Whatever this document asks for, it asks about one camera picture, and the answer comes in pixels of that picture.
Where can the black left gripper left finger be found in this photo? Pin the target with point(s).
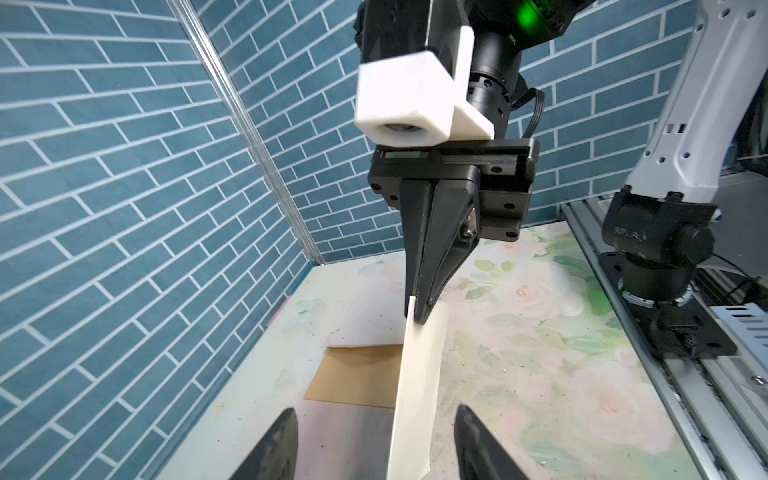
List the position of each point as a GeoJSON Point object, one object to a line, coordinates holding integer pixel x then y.
{"type": "Point", "coordinates": [275, 455]}

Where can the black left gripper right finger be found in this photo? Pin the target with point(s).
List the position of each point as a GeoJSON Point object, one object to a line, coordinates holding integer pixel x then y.
{"type": "Point", "coordinates": [480, 456]}

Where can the brown kraft envelope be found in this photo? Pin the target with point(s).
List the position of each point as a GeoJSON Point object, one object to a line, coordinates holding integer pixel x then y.
{"type": "Point", "coordinates": [361, 375]}

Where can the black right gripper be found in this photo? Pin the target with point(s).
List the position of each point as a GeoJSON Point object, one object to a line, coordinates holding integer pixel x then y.
{"type": "Point", "coordinates": [485, 182]}

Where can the metal corner post left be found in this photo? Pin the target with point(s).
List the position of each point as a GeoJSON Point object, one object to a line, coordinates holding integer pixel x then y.
{"type": "Point", "coordinates": [225, 89]}

